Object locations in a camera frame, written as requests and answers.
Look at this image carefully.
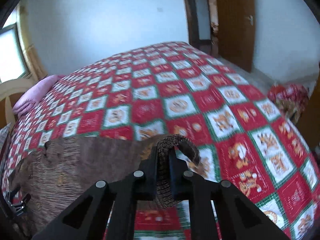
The brown striped knit sweater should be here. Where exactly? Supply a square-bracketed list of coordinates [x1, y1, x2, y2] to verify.
[8, 134, 201, 235]

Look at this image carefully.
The striped pillow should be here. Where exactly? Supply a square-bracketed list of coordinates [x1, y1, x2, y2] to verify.
[0, 123, 11, 158]

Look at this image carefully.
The red checkered cartoon bedspread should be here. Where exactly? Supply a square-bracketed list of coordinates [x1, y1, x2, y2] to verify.
[2, 42, 319, 239]

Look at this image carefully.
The folded pink blanket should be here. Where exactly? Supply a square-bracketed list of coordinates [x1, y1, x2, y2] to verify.
[12, 75, 65, 118]

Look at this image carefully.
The cream wooden headboard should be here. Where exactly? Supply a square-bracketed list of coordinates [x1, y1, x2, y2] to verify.
[0, 78, 34, 129]

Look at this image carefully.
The red patterned bundle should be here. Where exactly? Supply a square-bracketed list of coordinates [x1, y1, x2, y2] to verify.
[267, 83, 309, 125]

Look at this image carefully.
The yellow curtain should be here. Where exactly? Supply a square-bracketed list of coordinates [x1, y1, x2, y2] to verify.
[16, 1, 47, 82]

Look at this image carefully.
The window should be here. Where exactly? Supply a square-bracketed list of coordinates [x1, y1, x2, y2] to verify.
[0, 23, 30, 83]

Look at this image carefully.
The brown wooden door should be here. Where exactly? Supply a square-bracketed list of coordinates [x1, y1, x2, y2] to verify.
[216, 0, 255, 73]

